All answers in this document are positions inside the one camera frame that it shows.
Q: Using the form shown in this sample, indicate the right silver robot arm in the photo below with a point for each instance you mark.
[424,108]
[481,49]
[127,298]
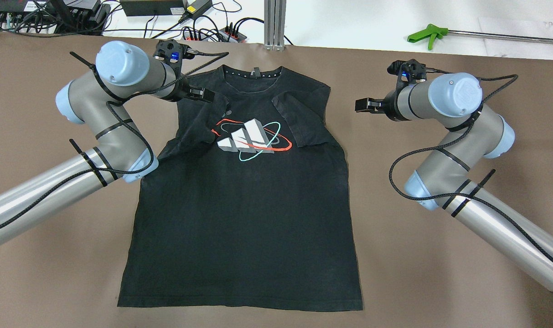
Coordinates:
[474,132]

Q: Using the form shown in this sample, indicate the grey orange USB hub far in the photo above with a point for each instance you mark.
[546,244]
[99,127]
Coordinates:
[229,34]

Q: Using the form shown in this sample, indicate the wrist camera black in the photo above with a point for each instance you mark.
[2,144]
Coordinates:
[407,72]
[172,52]

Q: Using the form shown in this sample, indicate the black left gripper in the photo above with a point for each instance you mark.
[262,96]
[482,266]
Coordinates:
[183,89]

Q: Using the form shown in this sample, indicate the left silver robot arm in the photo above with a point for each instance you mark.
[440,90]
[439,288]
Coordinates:
[120,72]

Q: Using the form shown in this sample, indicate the aluminium frame post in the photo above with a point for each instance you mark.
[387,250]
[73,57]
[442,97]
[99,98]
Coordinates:
[274,22]

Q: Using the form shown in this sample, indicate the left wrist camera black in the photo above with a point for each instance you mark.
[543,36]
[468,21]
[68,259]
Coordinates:
[172,52]

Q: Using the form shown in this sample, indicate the black printed t-shirt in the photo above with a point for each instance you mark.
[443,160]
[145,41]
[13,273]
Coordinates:
[249,205]

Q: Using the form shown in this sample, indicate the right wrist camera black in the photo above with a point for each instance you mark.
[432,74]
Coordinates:
[407,72]

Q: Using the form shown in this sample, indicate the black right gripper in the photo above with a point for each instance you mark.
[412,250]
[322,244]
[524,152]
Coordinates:
[390,106]

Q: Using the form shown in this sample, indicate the black power adapter brick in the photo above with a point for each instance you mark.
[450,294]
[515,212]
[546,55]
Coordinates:
[198,7]

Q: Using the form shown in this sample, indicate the grey orange usb hub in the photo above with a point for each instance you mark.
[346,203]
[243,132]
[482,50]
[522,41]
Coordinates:
[203,34]
[229,34]

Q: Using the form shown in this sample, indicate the green handled reach grabber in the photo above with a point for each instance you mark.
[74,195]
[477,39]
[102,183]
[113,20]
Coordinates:
[433,32]

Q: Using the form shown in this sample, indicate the long black device box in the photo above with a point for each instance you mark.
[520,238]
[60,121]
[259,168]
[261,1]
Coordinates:
[135,8]

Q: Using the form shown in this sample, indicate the grey orange USB hub near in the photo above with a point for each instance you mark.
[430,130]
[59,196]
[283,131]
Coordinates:
[203,34]

